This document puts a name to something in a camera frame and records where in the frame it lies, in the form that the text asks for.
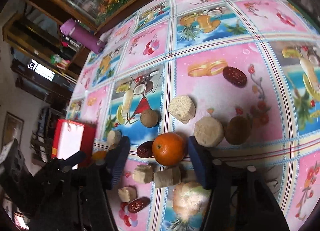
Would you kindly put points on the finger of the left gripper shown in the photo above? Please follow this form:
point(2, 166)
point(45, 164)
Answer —
point(73, 160)

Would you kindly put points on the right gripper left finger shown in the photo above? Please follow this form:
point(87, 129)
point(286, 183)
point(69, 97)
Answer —
point(115, 161)

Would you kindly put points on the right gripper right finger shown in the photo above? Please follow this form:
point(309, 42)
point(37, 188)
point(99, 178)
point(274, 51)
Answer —
point(202, 162)

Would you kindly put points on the dark red jujube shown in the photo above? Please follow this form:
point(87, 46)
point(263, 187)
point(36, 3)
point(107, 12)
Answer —
point(145, 150)

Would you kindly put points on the round beige sugarcane chunk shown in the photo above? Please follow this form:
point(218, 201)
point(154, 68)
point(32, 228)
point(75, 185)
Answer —
point(209, 132)

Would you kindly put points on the small beige sugarcane piece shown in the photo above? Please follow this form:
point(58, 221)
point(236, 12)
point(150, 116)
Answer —
point(143, 174)

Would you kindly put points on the orange mandarin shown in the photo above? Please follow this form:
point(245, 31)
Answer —
point(99, 156)
point(169, 149)

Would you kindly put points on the small beige cube piece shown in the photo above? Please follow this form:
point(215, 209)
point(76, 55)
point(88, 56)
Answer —
point(127, 194)

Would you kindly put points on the beige sugarcane cylinder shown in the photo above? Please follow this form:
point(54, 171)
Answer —
point(167, 178)

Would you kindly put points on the brown kiwi-like round fruit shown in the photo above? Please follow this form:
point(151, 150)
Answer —
point(238, 130)

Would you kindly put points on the brown longan fruit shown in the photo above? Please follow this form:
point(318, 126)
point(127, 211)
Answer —
point(149, 118)

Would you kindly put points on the large beige sugarcane chunk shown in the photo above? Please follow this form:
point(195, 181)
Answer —
point(182, 108)

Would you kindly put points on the red jujube date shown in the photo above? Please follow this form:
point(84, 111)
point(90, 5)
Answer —
point(235, 76)

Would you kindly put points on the red white tray box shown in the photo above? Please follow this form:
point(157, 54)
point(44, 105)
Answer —
point(71, 137)

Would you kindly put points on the floral fruit tablecloth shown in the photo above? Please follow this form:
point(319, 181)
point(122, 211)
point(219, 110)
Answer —
point(170, 48)

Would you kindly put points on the purple thermos bottle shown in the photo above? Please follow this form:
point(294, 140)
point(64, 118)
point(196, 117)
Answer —
point(73, 29)

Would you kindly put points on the framed wall painting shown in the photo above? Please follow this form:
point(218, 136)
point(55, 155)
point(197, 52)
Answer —
point(12, 129)

